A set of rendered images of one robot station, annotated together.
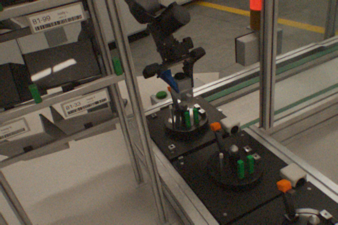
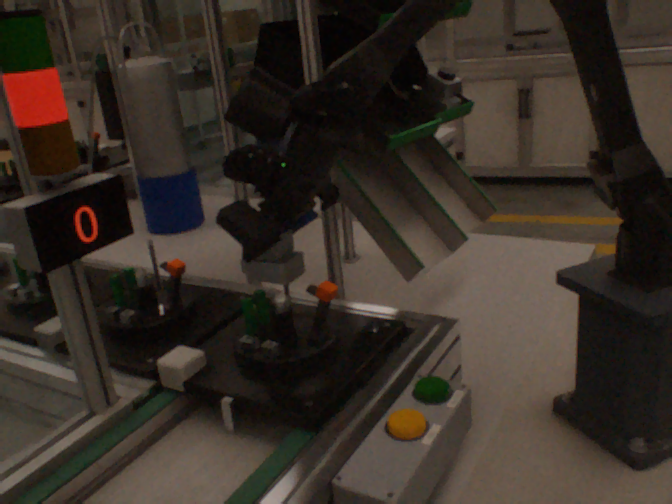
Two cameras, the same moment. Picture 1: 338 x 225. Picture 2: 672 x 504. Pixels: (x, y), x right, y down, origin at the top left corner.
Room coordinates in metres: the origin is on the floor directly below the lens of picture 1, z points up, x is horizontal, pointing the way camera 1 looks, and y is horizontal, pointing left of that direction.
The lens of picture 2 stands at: (1.52, -0.43, 1.40)
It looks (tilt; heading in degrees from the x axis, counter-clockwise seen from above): 21 degrees down; 144
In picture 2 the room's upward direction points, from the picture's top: 6 degrees counter-clockwise
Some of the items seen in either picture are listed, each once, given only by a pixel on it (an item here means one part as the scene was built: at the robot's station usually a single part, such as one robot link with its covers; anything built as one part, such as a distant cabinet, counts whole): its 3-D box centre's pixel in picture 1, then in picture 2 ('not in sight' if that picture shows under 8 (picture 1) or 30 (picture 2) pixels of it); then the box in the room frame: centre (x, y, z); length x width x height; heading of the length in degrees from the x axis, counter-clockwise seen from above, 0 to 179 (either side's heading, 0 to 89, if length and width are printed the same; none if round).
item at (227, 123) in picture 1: (229, 126); (182, 368); (0.79, -0.17, 0.97); 0.05 x 0.05 x 0.04; 21
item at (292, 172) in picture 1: (234, 157); (145, 291); (0.61, -0.14, 1.01); 0.24 x 0.24 x 0.13; 21
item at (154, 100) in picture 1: (179, 96); (408, 449); (1.08, -0.05, 0.93); 0.21 x 0.07 x 0.06; 111
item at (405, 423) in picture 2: not in sight; (406, 426); (1.08, -0.05, 0.96); 0.04 x 0.04 x 0.02
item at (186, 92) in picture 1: (182, 86); (266, 250); (0.84, -0.05, 1.11); 0.08 x 0.04 x 0.07; 22
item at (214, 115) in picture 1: (186, 125); (287, 352); (0.85, -0.04, 0.96); 0.24 x 0.24 x 0.02; 21
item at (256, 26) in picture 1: (260, 17); (49, 146); (0.81, -0.26, 1.28); 0.05 x 0.05 x 0.05
